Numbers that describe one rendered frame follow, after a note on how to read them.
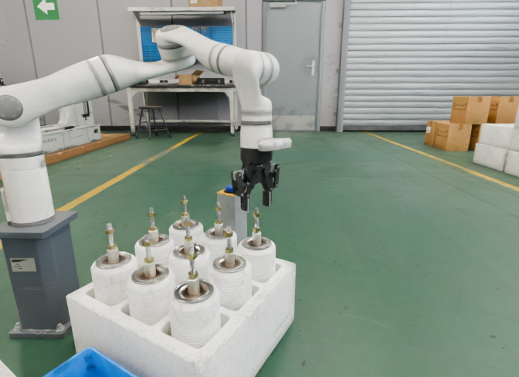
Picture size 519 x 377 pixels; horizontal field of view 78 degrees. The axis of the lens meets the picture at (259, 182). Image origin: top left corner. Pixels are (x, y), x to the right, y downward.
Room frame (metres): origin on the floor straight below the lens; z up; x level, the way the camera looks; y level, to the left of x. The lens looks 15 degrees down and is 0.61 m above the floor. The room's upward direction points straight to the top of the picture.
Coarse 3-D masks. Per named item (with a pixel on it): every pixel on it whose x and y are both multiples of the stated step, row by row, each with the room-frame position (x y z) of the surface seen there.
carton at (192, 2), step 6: (192, 0) 5.33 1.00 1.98; (198, 0) 5.32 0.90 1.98; (204, 0) 5.31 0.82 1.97; (210, 0) 5.31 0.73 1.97; (216, 0) 5.30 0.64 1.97; (192, 6) 5.33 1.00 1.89; (198, 6) 5.32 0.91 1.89; (204, 6) 5.31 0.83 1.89; (210, 6) 5.30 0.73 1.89; (216, 6) 5.29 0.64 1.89
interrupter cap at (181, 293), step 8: (200, 280) 0.57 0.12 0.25; (176, 288) 0.54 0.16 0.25; (184, 288) 0.54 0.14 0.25; (200, 288) 0.54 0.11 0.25; (208, 288) 0.54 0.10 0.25; (176, 296) 0.51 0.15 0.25; (184, 296) 0.52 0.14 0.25; (192, 296) 0.52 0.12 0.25; (200, 296) 0.51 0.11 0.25; (208, 296) 0.51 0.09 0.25
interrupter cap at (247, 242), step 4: (252, 236) 0.77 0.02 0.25; (244, 240) 0.75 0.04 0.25; (248, 240) 0.75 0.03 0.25; (252, 240) 0.75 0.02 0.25; (264, 240) 0.75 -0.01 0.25; (268, 240) 0.75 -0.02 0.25; (244, 244) 0.73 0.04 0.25; (248, 244) 0.73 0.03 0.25; (252, 244) 0.73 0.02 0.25; (260, 244) 0.73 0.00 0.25; (264, 244) 0.73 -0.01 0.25; (268, 244) 0.73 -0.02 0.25; (248, 248) 0.71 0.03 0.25; (252, 248) 0.70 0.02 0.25; (256, 248) 0.70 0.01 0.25; (260, 248) 0.70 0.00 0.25; (264, 248) 0.71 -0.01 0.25
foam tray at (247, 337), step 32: (256, 288) 0.66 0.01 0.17; (288, 288) 0.73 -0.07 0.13; (96, 320) 0.57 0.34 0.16; (128, 320) 0.54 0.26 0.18; (224, 320) 0.56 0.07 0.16; (256, 320) 0.59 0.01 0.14; (288, 320) 0.73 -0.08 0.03; (128, 352) 0.52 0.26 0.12; (160, 352) 0.48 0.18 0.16; (192, 352) 0.46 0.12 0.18; (224, 352) 0.48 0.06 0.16; (256, 352) 0.59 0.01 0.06
